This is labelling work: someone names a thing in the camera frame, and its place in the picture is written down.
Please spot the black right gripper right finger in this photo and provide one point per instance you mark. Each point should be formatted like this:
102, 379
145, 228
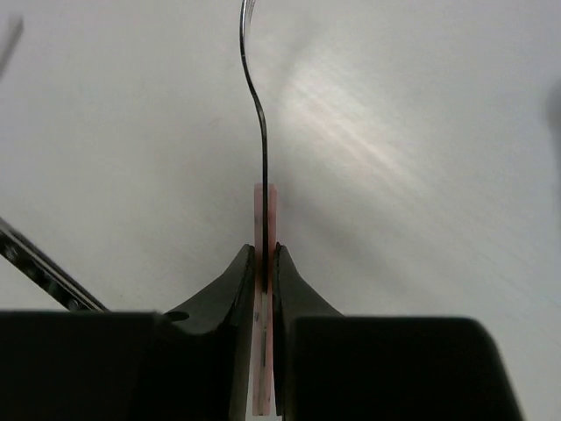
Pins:
293, 298

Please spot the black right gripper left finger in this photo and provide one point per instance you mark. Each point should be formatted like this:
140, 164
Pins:
215, 360

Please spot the fork with pink handle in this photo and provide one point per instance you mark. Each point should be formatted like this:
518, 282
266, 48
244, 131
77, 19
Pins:
262, 389

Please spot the fork with black patterned handle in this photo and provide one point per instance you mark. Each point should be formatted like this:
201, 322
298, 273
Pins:
21, 253

